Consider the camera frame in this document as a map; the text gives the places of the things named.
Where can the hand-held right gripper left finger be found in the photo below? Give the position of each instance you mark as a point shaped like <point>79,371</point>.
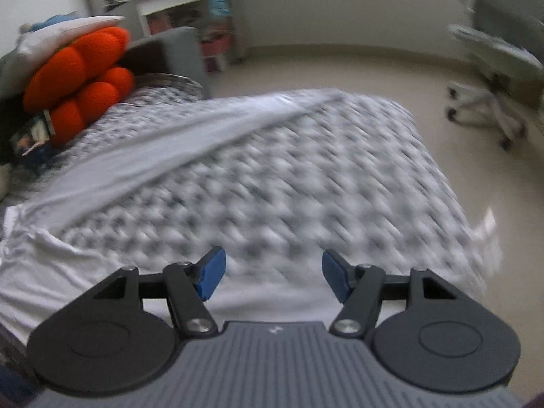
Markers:
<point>212,272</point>

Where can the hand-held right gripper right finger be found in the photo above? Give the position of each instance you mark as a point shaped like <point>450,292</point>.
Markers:
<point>335,276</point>

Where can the white pants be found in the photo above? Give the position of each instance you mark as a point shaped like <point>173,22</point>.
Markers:
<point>63,263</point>

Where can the grey checked quilt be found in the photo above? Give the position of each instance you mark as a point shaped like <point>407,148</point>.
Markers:
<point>297,178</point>

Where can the blue phone stand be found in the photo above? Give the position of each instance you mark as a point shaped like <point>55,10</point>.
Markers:
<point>38,160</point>

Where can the red storage box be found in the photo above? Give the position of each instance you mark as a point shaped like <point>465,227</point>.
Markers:
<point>216,51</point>

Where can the grey sofa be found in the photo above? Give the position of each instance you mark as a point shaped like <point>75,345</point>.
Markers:
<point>182,51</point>

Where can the smartphone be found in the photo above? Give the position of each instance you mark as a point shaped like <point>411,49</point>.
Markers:
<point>29,136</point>

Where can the orange knot cushion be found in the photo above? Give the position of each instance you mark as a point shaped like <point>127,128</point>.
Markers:
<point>63,68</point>

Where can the blue printed sheet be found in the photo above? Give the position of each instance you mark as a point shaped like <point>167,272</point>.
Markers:
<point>220,0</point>

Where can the grey office chair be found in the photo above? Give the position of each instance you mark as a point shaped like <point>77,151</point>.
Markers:
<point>497,51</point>

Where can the light grey pillow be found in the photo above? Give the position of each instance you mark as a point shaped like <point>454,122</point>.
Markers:
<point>55,29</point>

